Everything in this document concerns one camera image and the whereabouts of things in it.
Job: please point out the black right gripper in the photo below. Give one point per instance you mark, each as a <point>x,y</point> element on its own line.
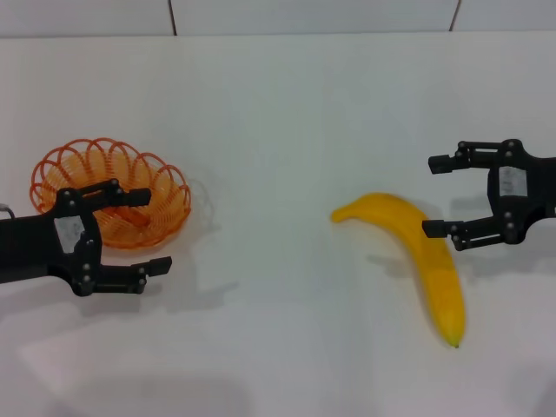
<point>538,187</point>

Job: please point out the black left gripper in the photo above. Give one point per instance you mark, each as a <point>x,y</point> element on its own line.
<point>35,247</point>

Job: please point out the yellow banana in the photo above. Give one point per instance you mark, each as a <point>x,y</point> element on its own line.
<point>438,278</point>

